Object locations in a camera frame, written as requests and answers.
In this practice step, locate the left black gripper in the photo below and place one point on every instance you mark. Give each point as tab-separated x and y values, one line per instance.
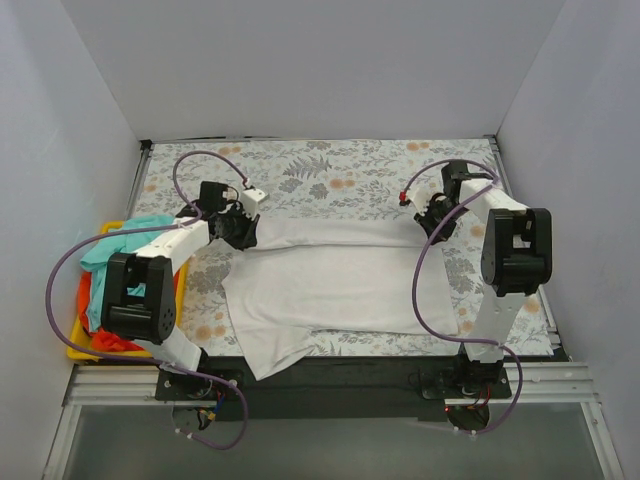
245	232

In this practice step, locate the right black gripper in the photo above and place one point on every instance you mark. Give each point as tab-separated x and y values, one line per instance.
437	226

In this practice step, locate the white t shirt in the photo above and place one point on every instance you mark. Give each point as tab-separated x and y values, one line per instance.
309	275

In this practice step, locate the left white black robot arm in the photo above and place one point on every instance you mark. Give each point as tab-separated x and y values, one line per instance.
139	302

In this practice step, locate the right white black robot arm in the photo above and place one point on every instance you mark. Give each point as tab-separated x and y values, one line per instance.
516	259

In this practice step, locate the teal t shirt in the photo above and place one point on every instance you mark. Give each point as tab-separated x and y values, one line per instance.
96	259

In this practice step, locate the orange t shirt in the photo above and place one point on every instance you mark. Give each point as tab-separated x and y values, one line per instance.
101	340

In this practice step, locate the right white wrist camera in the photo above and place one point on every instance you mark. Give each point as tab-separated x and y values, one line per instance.
417	197

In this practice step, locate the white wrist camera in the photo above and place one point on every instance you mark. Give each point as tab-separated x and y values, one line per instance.
252	199
417	197

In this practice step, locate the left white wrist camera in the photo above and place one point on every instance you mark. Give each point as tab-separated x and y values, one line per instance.
252	199

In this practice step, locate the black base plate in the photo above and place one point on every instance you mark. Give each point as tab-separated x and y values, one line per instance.
338	388

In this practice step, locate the aluminium frame rail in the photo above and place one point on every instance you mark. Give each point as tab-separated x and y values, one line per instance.
543	382

